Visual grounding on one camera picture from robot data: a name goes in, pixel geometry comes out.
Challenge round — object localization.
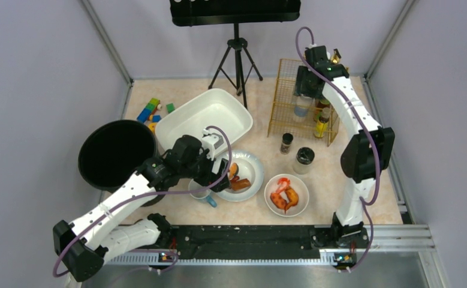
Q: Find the white fluted plate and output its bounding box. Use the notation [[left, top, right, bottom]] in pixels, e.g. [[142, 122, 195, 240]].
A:
[[215, 149, 264, 202]]

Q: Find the black lid glass jar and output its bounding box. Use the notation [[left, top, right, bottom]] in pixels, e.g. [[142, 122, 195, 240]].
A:
[[293, 147, 315, 175]]

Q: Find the red sauce bottle yellow cap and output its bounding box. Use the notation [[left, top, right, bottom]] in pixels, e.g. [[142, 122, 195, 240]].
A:
[[314, 98, 330, 122]]

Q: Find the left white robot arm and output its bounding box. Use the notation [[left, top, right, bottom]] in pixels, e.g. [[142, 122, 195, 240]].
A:
[[52, 125, 232, 282]]

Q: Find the brown sausage roll toy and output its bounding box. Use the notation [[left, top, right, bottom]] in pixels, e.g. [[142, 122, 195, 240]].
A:
[[231, 179, 251, 191]]

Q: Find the white rectangular basin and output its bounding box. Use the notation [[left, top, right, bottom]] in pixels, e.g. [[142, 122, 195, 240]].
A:
[[155, 88, 254, 151]]

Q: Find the salmon slice toy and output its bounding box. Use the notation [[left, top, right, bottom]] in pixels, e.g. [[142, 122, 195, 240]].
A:
[[228, 163, 239, 179]]

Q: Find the fried chicken piece toy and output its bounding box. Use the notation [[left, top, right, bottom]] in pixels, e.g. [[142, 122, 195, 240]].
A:
[[270, 193, 288, 211]]

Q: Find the silver lid blue label jar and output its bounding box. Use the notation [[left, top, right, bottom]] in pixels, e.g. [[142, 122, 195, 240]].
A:
[[293, 95, 314, 122]]

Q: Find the small yellow oil bottle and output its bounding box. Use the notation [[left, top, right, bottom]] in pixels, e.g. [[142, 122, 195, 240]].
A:
[[314, 107, 332, 138]]

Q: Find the gold wire rack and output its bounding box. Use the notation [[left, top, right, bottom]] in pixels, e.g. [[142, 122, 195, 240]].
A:
[[267, 58, 340, 146]]

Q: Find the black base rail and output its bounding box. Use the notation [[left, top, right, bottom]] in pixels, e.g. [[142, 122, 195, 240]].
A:
[[146, 224, 371, 271]]

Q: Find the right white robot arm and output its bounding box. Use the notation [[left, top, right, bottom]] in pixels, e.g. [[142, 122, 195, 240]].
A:
[[297, 44, 395, 247]]

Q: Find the black panel on tripod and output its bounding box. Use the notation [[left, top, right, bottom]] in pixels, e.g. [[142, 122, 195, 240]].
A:
[[170, 0, 301, 26]]

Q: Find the purple cable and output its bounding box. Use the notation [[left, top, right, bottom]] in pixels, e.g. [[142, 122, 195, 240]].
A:
[[295, 26, 382, 275], [52, 125, 233, 278]]

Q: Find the small black spice shaker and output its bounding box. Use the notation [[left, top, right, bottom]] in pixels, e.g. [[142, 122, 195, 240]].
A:
[[280, 133, 294, 155]]

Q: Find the black round bin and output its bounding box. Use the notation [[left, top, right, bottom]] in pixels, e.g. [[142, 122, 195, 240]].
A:
[[78, 119, 159, 193]]

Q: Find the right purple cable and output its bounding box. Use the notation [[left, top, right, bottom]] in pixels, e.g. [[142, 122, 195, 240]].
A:
[[295, 26, 382, 275]]

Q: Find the colourful toy block stack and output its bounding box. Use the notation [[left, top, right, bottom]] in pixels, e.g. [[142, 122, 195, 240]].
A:
[[136, 98, 161, 123]]

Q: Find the black tripod stand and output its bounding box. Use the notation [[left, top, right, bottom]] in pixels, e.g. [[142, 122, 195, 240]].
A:
[[208, 23, 264, 109]]

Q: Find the white floral bowl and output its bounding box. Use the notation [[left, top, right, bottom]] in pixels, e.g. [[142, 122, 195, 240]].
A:
[[263, 174, 309, 218]]

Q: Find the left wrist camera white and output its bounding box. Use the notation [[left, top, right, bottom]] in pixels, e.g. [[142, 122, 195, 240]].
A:
[[201, 133, 224, 160]]

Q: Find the white mug blue handle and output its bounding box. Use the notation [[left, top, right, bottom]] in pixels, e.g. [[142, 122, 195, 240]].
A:
[[188, 180, 217, 208]]

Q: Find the fried chicken wing toy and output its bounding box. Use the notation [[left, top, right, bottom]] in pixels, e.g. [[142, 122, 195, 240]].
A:
[[285, 187, 299, 212]]

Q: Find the glass bottle brown liquid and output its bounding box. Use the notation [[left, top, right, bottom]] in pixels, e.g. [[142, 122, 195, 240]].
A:
[[330, 49, 342, 64]]

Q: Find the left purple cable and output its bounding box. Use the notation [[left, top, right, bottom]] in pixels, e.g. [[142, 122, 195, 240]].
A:
[[52, 125, 233, 278]]

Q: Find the red shrimp toy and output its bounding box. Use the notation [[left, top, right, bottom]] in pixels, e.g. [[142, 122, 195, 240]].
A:
[[275, 178, 291, 194]]

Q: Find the green toy block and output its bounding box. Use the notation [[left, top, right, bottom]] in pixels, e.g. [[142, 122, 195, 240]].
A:
[[166, 103, 175, 113]]

